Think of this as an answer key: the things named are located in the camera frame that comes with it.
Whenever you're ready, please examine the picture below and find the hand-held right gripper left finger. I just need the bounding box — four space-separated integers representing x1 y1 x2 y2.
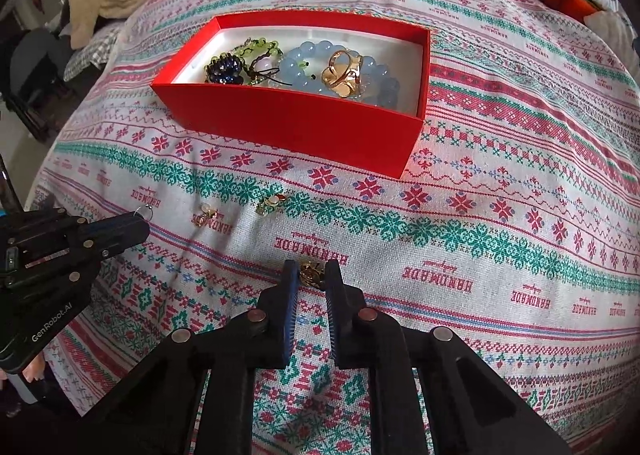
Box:
65 259 301 455

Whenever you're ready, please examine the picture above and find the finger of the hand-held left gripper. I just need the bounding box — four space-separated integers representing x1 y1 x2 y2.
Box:
0 233 150 292
0 207 152 257

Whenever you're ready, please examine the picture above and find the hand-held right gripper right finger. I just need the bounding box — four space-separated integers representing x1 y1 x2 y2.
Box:
325 259 572 455

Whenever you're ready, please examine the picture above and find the gold chain earring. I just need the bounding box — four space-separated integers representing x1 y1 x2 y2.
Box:
298 258 327 289

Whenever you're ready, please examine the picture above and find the small gold earring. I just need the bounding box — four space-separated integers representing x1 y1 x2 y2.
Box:
193 204 219 228

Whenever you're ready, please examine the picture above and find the green and gold earring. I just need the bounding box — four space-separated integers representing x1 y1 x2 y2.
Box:
254 193 288 216

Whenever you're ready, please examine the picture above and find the dark grape charm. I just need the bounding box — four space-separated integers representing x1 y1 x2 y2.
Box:
204 52 247 85

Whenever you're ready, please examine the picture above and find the red cardboard box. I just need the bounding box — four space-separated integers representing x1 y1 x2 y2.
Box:
151 10 432 180

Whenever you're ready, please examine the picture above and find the green bead bracelet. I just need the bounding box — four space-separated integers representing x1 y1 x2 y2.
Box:
207 36 285 86

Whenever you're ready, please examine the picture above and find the blue bead bracelet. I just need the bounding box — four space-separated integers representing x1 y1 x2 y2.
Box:
276 41 402 106

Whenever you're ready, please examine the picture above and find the large gold ring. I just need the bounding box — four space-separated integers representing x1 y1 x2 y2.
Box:
320 49 369 98

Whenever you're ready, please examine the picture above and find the patterned woven tablecloth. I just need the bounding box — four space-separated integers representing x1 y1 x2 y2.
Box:
30 0 640 455

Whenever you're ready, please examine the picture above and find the dark furniture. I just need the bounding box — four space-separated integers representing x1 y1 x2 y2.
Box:
0 29 77 142

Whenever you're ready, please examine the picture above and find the checked cloth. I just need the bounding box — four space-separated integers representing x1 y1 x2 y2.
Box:
62 25 124 84

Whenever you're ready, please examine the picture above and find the white pillow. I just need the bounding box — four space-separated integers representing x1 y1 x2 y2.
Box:
584 9 640 82

